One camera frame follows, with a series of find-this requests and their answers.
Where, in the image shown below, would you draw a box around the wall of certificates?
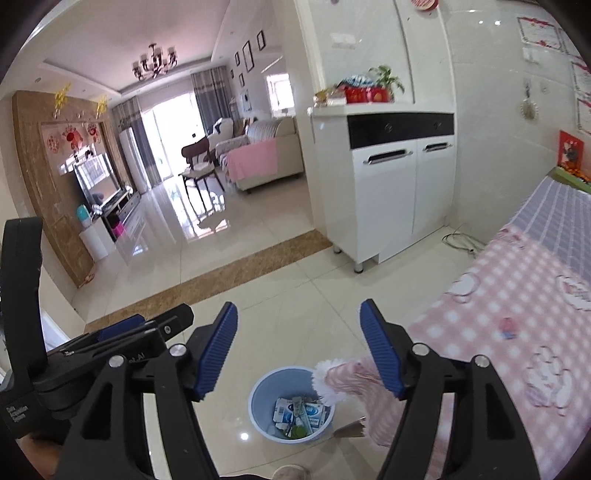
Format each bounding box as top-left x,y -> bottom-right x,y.
516,14 -> 591,132

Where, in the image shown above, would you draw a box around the blue trash bin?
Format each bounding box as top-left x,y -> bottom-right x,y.
248,367 -> 337,445

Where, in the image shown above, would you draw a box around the pink blanket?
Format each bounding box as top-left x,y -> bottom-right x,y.
226,138 -> 279,183

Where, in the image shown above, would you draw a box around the dark wooden chair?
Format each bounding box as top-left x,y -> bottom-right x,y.
178,141 -> 227,197

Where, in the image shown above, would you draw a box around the black chandelier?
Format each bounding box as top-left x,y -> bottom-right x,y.
131,42 -> 179,80

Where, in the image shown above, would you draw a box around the brown paper bag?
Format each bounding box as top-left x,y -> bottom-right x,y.
332,416 -> 369,440

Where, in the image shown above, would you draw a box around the potted green plant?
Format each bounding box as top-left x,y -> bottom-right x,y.
368,65 -> 406,101

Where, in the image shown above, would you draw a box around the red container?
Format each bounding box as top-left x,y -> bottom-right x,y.
336,74 -> 394,104

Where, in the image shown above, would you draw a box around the pink checked tablecloth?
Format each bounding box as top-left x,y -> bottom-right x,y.
311,224 -> 591,480

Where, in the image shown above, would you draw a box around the white blue carton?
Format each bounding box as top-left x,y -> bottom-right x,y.
273,397 -> 296,423

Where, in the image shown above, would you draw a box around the white standing air conditioner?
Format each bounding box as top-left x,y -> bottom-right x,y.
119,127 -> 151,195

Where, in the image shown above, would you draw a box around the white blue packet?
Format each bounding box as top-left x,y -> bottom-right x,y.
295,401 -> 331,428

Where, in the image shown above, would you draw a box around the white TV stand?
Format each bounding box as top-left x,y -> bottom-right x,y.
78,187 -> 141,250

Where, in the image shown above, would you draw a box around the hanging wall ornament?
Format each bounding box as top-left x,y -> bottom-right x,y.
519,79 -> 539,121

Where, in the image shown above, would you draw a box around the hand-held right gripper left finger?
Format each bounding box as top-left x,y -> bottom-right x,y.
54,301 -> 239,480

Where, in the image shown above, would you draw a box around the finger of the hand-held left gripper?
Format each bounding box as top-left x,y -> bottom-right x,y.
83,315 -> 147,344
60,303 -> 195,357

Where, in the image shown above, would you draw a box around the flat television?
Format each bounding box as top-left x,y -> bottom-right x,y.
74,152 -> 126,206

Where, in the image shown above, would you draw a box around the white sideboard cabinet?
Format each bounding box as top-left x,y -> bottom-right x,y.
308,104 -> 457,274

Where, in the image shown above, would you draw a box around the floor cable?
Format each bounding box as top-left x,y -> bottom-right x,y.
442,231 -> 485,254

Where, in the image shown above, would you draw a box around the green tray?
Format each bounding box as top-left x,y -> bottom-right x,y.
554,165 -> 591,195

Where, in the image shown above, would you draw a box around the purple checked tablecloth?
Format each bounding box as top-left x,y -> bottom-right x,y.
510,174 -> 591,252

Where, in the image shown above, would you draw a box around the beige sofa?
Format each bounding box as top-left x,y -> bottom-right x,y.
210,115 -> 305,195

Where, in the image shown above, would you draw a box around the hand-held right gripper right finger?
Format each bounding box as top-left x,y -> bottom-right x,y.
360,299 -> 541,480

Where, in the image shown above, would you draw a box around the red photo card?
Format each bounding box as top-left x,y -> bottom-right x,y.
557,130 -> 585,169

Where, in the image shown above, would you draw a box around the grey curtain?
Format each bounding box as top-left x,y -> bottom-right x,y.
112,96 -> 163,185
191,65 -> 234,127

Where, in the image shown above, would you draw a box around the small yellow packages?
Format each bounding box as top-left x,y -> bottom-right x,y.
314,88 -> 346,108

